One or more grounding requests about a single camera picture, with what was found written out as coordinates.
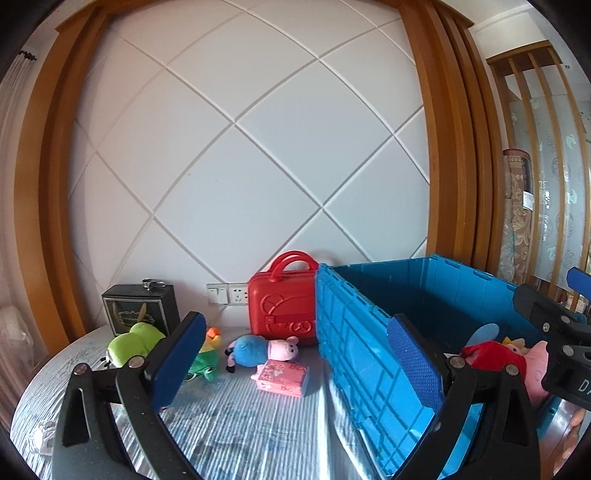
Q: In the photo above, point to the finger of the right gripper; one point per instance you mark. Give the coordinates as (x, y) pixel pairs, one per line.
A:
(540, 311)
(578, 280)

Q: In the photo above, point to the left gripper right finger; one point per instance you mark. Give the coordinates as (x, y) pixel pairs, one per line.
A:
(445, 389)

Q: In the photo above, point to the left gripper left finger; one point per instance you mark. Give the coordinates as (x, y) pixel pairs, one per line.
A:
(145, 385)

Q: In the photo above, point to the person's right hand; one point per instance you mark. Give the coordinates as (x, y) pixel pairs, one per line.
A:
(572, 438)

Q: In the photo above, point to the pink plush toy in crate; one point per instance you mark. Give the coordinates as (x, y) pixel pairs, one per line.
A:
(536, 359)

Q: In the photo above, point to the lime green plush toy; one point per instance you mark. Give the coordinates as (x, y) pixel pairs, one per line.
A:
(138, 341)

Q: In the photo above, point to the red plush toy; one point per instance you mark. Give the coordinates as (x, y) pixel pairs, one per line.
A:
(494, 356)

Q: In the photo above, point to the green frog plush toy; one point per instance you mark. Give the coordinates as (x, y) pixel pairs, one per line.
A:
(206, 363)

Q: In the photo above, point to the blue plastic crate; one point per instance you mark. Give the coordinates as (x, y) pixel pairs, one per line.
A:
(452, 306)

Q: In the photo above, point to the black coffee cup gift bag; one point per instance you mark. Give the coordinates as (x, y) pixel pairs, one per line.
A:
(128, 304)

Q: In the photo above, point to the rolled patterned fabric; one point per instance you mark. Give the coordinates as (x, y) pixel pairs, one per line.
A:
(518, 213)

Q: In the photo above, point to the blue pink pig plush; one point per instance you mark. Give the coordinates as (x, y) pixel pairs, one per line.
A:
(252, 351)

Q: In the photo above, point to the sheer pink curtain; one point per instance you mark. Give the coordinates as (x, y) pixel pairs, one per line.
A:
(21, 345)

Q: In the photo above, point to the pink floral tissue pack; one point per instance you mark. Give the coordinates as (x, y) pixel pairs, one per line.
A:
(282, 378)

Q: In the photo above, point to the red toy suitcase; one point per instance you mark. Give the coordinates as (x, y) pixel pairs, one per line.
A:
(282, 299)

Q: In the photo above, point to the wooden slat divider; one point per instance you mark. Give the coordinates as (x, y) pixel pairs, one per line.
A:
(543, 116)

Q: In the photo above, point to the white wall switch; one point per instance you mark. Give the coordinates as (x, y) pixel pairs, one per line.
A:
(217, 293)

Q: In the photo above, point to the white wall socket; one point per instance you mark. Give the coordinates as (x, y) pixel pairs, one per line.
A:
(238, 293)

